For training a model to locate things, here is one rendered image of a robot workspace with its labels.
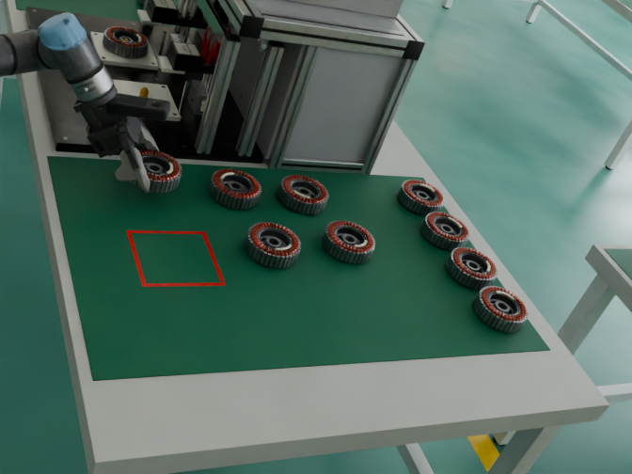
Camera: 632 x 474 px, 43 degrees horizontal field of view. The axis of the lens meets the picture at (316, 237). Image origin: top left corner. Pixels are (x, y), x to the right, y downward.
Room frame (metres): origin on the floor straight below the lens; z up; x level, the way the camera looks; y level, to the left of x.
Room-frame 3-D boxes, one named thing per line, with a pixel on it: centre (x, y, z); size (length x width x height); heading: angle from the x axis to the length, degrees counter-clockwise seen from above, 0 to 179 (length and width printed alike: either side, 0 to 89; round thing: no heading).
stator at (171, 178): (1.37, 0.36, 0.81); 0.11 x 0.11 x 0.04
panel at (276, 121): (1.92, 0.36, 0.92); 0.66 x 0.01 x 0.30; 34
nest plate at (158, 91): (1.67, 0.50, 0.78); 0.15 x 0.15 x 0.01; 34
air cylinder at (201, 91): (1.75, 0.38, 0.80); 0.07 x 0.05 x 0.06; 34
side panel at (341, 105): (1.73, 0.05, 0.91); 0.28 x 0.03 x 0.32; 124
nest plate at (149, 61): (1.88, 0.64, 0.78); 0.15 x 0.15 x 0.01; 34
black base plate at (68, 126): (1.78, 0.56, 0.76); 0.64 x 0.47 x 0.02; 34
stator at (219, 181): (1.48, 0.20, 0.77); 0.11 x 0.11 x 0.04
